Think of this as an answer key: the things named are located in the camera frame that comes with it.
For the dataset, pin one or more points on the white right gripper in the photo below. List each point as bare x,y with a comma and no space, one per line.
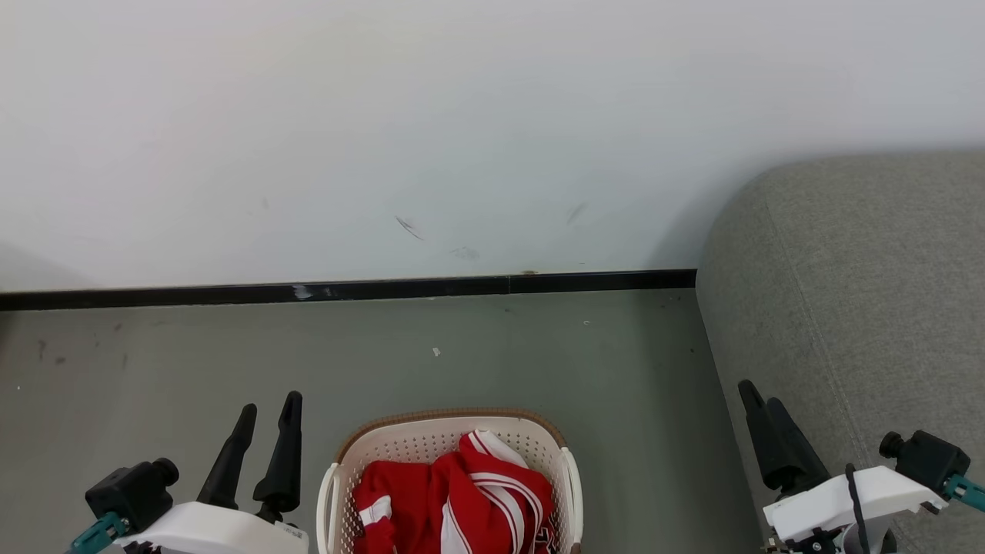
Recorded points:
831,504

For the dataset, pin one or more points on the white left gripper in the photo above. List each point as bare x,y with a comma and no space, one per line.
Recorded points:
215,532

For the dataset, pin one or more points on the red white striped garment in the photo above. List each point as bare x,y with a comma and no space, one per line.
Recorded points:
462,500

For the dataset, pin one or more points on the grey fabric sofa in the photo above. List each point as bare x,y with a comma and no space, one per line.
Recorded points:
862,292

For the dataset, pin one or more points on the cream perforated laundry basket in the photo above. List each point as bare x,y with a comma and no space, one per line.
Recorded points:
431,446

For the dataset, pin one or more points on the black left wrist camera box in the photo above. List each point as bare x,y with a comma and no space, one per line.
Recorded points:
131,494

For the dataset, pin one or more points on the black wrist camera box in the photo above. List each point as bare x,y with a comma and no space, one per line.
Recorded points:
927,458
131,494

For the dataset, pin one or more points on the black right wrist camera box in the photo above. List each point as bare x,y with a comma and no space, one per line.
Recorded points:
927,458

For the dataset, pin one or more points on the black wall baseboard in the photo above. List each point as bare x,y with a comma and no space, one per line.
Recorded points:
346,291

